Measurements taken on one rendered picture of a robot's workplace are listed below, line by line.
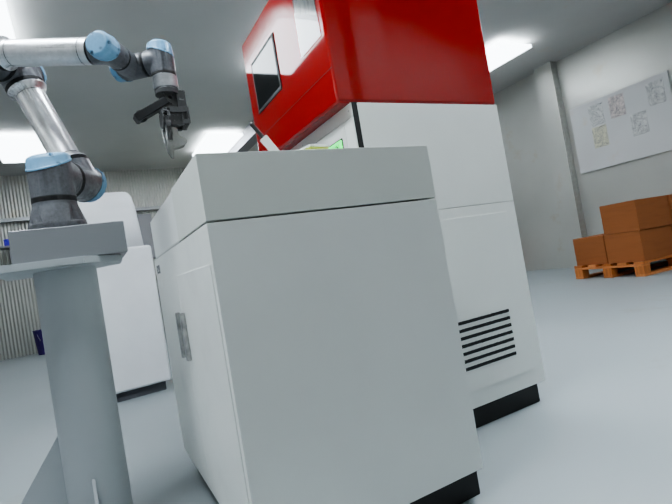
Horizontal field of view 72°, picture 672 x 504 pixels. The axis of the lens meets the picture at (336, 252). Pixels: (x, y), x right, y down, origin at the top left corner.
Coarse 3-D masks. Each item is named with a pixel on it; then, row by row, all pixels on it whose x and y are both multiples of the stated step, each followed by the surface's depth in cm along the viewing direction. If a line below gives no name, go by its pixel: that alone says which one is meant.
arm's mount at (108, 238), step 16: (96, 224) 129; (112, 224) 131; (16, 240) 120; (32, 240) 122; (48, 240) 123; (64, 240) 125; (80, 240) 127; (96, 240) 129; (112, 240) 131; (16, 256) 120; (32, 256) 121; (48, 256) 123; (64, 256) 125
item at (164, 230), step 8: (168, 200) 134; (160, 208) 150; (168, 208) 136; (160, 216) 152; (168, 216) 138; (152, 224) 172; (160, 224) 154; (168, 224) 140; (176, 224) 129; (152, 232) 175; (160, 232) 157; (168, 232) 142; (176, 232) 130; (160, 240) 160; (168, 240) 144; (176, 240) 132; (160, 248) 162; (168, 248) 147
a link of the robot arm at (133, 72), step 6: (132, 54) 141; (138, 54) 143; (132, 60) 140; (138, 60) 142; (132, 66) 141; (138, 66) 143; (114, 72) 144; (120, 72) 141; (126, 72) 141; (132, 72) 143; (138, 72) 144; (144, 72) 144; (120, 78) 145; (126, 78) 146; (132, 78) 146; (138, 78) 147
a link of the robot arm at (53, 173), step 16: (32, 160) 130; (48, 160) 130; (64, 160) 134; (32, 176) 130; (48, 176) 130; (64, 176) 133; (80, 176) 140; (32, 192) 130; (48, 192) 130; (64, 192) 132; (80, 192) 142
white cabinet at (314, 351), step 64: (192, 256) 115; (256, 256) 102; (320, 256) 109; (384, 256) 117; (192, 320) 125; (256, 320) 100; (320, 320) 107; (384, 320) 115; (448, 320) 124; (192, 384) 140; (256, 384) 99; (320, 384) 106; (384, 384) 113; (448, 384) 122; (192, 448) 158; (256, 448) 98; (320, 448) 104; (384, 448) 112; (448, 448) 120
